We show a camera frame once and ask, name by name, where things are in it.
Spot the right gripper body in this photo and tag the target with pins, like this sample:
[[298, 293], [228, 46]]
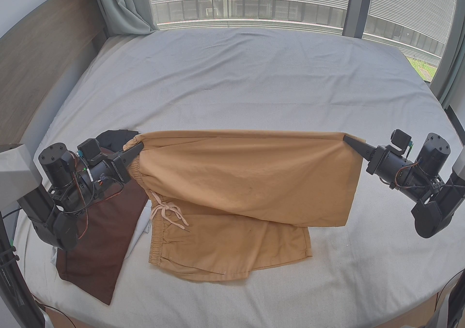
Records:
[[387, 166]]

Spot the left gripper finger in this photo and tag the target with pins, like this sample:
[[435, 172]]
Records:
[[130, 152]]

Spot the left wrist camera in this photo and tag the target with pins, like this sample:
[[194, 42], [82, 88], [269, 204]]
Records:
[[88, 149]]

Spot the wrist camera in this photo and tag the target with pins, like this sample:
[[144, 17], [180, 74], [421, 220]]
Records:
[[88, 149], [399, 141]]

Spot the tan shorts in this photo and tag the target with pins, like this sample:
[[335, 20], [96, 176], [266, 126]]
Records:
[[247, 173]]

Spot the dark brown garment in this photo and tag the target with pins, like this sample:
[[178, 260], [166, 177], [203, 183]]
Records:
[[101, 243]]

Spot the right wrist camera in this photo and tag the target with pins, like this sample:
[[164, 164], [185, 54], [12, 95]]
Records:
[[399, 141]]

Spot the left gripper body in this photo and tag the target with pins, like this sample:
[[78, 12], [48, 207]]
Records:
[[105, 173]]

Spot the black garment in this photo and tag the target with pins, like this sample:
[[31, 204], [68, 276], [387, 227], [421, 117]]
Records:
[[112, 139]]

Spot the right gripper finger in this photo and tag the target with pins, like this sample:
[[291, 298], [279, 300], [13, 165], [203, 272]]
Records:
[[360, 148]]

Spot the bed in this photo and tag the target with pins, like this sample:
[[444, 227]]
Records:
[[254, 83]]

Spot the pale grey garment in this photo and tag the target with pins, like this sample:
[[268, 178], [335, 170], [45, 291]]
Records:
[[140, 237]]

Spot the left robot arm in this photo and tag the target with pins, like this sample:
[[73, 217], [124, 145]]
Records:
[[43, 206]]

